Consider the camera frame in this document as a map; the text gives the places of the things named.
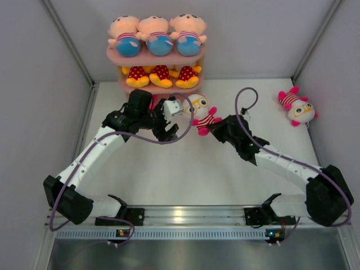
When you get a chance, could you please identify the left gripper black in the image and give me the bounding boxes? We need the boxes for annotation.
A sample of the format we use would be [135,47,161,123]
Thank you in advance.
[138,98,178,143]

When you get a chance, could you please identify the aluminium mounting rail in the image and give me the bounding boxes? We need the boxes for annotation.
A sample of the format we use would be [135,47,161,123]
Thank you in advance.
[44,204,349,226]

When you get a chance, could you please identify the white plush yellow glasses front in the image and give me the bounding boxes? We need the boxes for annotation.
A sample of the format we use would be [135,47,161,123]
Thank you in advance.
[182,94,222,136]

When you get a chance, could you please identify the right baby doll blue pants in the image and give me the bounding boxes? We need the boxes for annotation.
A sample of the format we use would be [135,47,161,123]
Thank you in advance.
[137,15,173,56]

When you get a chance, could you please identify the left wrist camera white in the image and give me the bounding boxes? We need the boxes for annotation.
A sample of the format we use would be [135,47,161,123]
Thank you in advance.
[163,99,184,121]

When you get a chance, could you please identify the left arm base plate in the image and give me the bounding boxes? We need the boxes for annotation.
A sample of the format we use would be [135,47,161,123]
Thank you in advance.
[95,207,145,226]

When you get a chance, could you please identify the left baby doll blue pants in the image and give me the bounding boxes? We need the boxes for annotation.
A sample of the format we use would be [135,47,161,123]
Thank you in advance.
[108,15,141,57]

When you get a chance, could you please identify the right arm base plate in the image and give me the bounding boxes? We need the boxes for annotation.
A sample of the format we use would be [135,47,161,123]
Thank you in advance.
[244,207,296,227]

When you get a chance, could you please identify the baby doll blue pants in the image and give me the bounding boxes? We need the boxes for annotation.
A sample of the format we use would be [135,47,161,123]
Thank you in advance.
[137,15,173,56]
[108,15,141,57]

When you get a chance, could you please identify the perforated cable duct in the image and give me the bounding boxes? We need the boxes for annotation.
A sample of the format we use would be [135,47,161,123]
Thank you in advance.
[56,227,284,240]

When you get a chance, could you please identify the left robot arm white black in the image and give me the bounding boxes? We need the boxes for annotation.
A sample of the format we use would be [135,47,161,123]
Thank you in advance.
[43,89,183,225]

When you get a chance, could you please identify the small baby doll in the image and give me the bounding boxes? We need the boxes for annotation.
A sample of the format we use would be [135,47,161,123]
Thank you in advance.
[170,13,207,56]

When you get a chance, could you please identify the yellow plush red dotted dress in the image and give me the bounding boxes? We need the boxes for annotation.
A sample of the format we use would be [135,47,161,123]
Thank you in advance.
[121,66,150,88]

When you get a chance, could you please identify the pink three-tier shelf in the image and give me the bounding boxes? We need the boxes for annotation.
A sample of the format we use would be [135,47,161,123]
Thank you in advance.
[106,45,206,95]

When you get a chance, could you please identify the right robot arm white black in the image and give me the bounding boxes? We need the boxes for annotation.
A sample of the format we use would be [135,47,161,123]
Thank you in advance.
[208,115,354,227]

